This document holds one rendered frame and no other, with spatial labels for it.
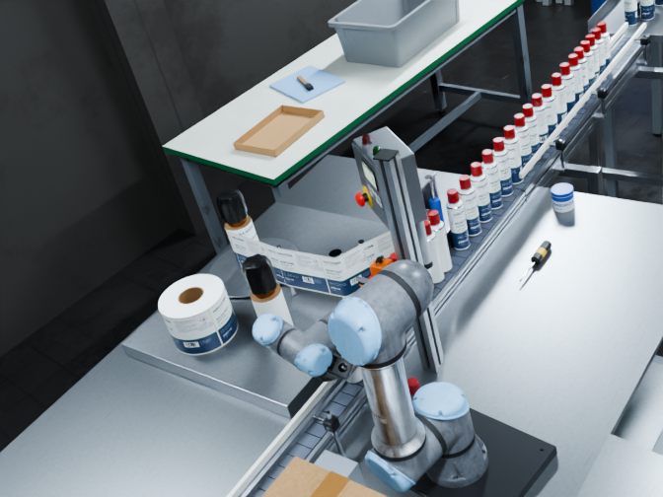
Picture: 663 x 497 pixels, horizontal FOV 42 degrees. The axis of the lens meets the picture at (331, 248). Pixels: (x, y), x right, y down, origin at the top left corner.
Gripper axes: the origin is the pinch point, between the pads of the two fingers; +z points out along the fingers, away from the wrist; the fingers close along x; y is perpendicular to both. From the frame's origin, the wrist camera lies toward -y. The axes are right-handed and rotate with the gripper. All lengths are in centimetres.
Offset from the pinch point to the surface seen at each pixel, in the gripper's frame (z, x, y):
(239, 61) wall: 126, -164, 223
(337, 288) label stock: 12.5, -24.4, 20.5
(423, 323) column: 2.7, -18.8, -15.6
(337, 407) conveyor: 1.3, 8.8, -1.7
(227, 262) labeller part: 19, -25, 71
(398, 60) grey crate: 101, -157, 101
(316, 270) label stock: 7.5, -26.7, 26.6
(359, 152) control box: -34, -47, -3
